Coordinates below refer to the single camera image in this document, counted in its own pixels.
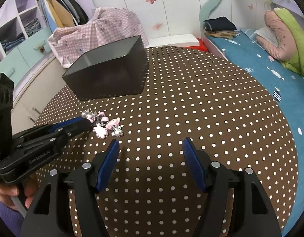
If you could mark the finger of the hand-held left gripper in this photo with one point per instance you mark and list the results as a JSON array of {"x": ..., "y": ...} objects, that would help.
[
  {"x": 68, "y": 123},
  {"x": 78, "y": 129}
]

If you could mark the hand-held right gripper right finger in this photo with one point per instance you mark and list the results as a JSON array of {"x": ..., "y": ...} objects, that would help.
[{"x": 195, "y": 167}]

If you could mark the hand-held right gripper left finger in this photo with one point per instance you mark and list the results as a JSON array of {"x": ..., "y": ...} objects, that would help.
[{"x": 107, "y": 163}]

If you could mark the dark grey box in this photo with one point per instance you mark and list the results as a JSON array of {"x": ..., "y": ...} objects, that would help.
[{"x": 105, "y": 79}]

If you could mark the person's left forearm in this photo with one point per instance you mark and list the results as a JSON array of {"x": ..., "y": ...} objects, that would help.
[{"x": 6, "y": 214}]

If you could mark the person's left hand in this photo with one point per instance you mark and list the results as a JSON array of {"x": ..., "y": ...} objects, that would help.
[{"x": 9, "y": 192}]

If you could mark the beige cabinet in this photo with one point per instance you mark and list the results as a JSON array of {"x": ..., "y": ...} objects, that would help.
[{"x": 36, "y": 88}]

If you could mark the teal drawer cabinet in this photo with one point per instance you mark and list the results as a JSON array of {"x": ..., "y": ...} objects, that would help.
[{"x": 26, "y": 51}]

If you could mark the folded blue jeans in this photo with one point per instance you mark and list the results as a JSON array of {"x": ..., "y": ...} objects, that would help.
[{"x": 12, "y": 42}]

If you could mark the pine cone ornament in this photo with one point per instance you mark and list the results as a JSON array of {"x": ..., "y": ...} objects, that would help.
[{"x": 41, "y": 49}]

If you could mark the folded grey clothes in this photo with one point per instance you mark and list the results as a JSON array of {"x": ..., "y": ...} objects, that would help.
[{"x": 33, "y": 24}]

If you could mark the pink checked cloth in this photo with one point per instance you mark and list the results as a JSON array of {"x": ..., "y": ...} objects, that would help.
[{"x": 92, "y": 29}]

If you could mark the purple shelf unit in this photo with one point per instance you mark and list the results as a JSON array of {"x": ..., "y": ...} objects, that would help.
[{"x": 26, "y": 7}]

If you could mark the row of hanging clothes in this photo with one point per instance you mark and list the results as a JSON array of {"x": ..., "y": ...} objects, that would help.
[{"x": 58, "y": 12}]

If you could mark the blue patterned bed sheet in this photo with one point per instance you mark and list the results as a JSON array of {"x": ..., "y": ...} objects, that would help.
[{"x": 245, "y": 54}]

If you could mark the white board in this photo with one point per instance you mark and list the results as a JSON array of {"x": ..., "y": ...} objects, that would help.
[{"x": 174, "y": 40}]

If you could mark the pale pink flower sticker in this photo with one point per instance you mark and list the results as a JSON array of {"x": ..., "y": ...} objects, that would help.
[{"x": 157, "y": 26}]

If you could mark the folded tan clothing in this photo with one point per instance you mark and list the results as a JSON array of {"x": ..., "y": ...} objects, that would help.
[{"x": 223, "y": 34}]

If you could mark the folded dark clothing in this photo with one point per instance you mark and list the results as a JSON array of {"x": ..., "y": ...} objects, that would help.
[{"x": 221, "y": 24}]

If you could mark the pink pillow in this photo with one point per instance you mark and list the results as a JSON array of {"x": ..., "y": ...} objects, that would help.
[{"x": 282, "y": 47}]

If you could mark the white pillow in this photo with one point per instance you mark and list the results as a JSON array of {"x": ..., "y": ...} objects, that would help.
[{"x": 265, "y": 33}]

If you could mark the green blanket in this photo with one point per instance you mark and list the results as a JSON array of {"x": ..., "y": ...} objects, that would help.
[{"x": 300, "y": 44}]

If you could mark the white wardrobe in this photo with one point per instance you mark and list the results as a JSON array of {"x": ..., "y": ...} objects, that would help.
[{"x": 181, "y": 5}]

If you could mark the teal bunk bed frame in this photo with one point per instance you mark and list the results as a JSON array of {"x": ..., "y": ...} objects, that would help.
[{"x": 212, "y": 2}]

